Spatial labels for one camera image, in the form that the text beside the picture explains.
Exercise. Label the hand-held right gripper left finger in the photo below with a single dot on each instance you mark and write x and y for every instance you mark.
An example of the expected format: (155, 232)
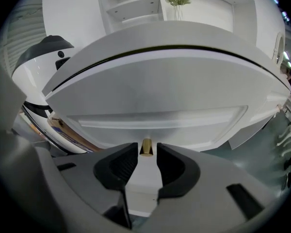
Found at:
(109, 173)

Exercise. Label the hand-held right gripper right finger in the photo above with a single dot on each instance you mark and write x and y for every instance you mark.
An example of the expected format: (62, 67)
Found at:
(182, 173)

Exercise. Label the white desk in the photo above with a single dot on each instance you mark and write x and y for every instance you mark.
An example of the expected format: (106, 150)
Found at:
(172, 35)

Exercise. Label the long brown cardboard box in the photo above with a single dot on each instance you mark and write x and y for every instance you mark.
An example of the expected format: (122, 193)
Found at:
(63, 130)

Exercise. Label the white cushioned stool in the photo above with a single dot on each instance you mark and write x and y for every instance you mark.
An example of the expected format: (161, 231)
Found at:
(287, 139)

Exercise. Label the white and black service robot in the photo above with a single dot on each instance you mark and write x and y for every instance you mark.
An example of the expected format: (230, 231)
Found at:
(36, 74)

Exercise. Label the white oval mirror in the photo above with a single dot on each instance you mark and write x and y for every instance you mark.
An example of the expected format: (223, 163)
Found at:
(274, 52)

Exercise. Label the white ribbed vase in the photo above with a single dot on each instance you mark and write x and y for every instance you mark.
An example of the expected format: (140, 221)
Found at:
(178, 13)

